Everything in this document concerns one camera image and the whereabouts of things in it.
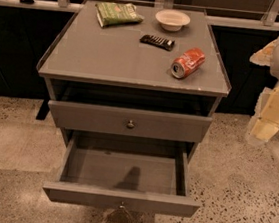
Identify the white bowl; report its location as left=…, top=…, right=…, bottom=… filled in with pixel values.
left=155, top=9, right=190, bottom=32

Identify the round floor drain cover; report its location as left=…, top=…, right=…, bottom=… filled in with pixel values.
left=106, top=206, right=132, bottom=223

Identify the green chip bag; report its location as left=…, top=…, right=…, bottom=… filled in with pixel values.
left=95, top=2, right=144, bottom=27

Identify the grey drawer cabinet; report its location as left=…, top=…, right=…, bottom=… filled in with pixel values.
left=38, top=1, right=231, bottom=152

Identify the grey drawer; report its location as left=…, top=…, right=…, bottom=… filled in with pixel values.
left=49, top=100, right=212, bottom=142
left=43, top=137, right=200, bottom=218

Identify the black snack bar wrapper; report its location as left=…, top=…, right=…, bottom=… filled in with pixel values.
left=140, top=35, right=175, bottom=52

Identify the red soda can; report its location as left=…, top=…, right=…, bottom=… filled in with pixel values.
left=171, top=47, right=205, bottom=79

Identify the grey top drawer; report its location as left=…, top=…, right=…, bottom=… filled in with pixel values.
left=49, top=100, right=212, bottom=142

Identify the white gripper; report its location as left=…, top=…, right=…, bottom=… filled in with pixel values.
left=245, top=40, right=279, bottom=146

